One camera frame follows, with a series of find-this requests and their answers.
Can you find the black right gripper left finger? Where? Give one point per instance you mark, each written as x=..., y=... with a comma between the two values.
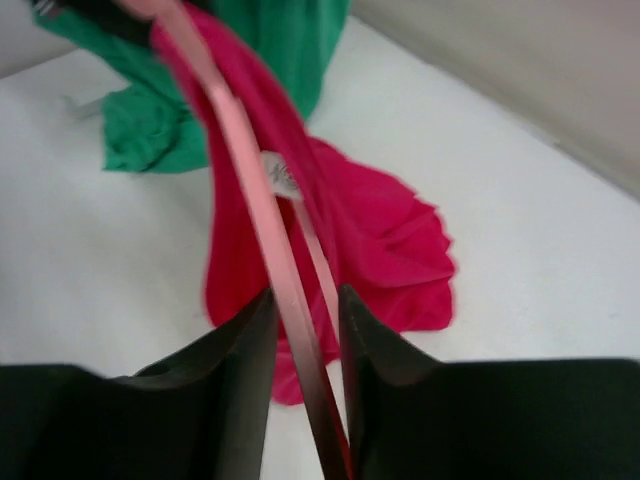
x=199, y=413

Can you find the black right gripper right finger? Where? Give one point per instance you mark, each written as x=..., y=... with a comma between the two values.
x=411, y=416

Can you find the pink plastic hanger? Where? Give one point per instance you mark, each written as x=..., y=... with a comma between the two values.
x=328, y=432

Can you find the green t shirt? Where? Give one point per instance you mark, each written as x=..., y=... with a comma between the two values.
x=147, y=126

